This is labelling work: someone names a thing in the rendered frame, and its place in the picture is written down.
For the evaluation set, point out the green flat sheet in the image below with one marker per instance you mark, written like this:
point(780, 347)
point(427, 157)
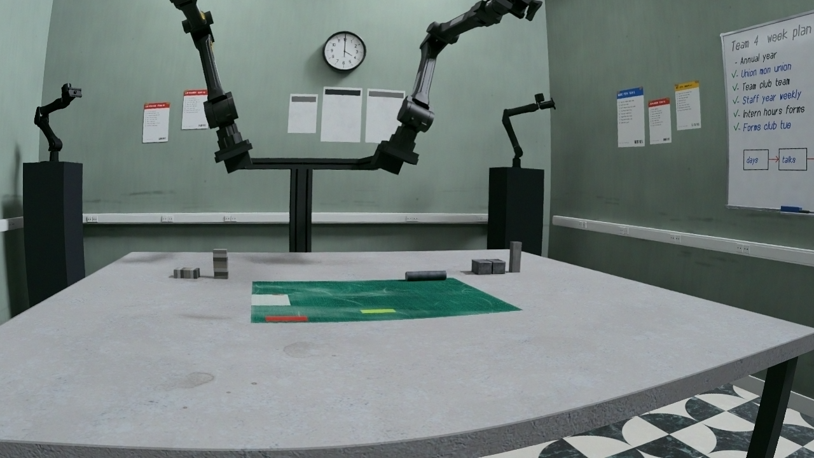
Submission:
point(374, 300)

